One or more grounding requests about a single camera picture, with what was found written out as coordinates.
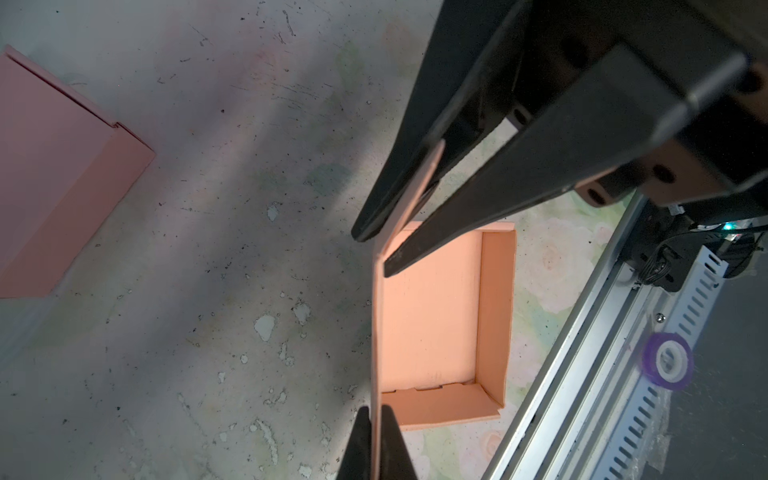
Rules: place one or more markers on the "tan cardboard box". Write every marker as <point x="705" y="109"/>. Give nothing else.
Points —
<point x="441" y="328"/>

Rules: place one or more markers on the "pink cardboard box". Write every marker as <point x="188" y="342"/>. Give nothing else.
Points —
<point x="65" y="165"/>

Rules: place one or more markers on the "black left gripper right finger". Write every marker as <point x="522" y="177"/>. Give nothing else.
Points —
<point x="395" y="462"/>

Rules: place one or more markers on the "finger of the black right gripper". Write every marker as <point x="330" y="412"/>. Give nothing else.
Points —
<point x="618" y="111"/>
<point x="461" y="93"/>

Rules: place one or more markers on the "purple tape roll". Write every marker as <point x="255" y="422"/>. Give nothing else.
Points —
<point x="667" y="361"/>

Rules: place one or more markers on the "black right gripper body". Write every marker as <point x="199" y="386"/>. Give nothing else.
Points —
<point x="723" y="152"/>

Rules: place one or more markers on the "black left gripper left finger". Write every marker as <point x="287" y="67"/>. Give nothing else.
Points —
<point x="356" y="461"/>

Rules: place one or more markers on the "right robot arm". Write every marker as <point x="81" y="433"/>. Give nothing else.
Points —
<point x="667" y="237"/>

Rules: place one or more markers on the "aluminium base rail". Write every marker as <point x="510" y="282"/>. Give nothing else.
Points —
<point x="591" y="413"/>

